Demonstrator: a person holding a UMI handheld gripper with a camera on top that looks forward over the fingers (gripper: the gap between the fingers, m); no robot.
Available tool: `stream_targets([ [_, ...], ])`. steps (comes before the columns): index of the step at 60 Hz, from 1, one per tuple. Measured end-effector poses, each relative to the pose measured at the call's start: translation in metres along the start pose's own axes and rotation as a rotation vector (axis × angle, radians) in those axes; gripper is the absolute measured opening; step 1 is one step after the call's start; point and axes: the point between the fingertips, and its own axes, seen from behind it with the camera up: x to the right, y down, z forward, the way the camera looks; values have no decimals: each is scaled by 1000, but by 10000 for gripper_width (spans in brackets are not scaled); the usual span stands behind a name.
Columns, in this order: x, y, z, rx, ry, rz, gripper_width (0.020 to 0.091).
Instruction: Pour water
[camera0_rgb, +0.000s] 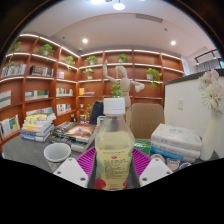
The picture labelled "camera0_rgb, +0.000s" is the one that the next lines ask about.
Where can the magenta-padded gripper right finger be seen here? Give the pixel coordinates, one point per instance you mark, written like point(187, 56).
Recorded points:
point(155, 171)

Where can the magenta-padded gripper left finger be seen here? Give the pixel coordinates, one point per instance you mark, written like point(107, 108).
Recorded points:
point(70, 171)

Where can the clear bottle with yellow drink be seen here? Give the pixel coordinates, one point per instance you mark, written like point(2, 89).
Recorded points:
point(114, 150)

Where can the small round printed trinket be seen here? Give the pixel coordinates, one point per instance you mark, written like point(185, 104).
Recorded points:
point(174, 164)

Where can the green and white tissue box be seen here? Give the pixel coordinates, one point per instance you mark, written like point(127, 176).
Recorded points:
point(143, 146)

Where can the stack of white books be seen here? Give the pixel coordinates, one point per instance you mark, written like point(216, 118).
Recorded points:
point(176, 138)

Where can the stack of dark books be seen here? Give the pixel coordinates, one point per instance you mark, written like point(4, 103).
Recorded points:
point(75, 131)

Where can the stack of colourful books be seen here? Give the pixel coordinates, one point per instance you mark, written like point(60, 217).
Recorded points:
point(38, 126)

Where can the tall green and white carton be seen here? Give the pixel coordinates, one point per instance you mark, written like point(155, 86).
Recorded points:
point(100, 120)

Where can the dark chair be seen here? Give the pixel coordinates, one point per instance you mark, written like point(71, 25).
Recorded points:
point(96, 111)

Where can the white pitcher vase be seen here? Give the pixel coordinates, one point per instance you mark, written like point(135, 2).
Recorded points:
point(213, 140)

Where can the wooden shelf unit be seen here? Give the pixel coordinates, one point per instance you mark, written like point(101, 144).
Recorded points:
point(46, 86)

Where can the pink and white flower bouquet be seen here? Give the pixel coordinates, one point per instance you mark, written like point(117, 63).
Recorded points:
point(210, 88)

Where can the grey curtain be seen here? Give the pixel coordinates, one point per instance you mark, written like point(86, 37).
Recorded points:
point(208, 65)

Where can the round recessed ceiling light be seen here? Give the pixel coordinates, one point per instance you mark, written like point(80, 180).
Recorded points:
point(85, 40)
point(173, 42)

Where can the ceiling air vent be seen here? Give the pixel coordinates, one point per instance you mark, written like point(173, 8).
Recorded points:
point(149, 18)

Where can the ceiling lamp with round bulbs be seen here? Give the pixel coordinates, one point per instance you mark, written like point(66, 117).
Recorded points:
point(119, 6)

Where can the white wall socket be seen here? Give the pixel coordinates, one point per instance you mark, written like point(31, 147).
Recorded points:
point(180, 104)

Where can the black ceiling track rail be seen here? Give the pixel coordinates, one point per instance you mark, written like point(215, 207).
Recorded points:
point(205, 53)

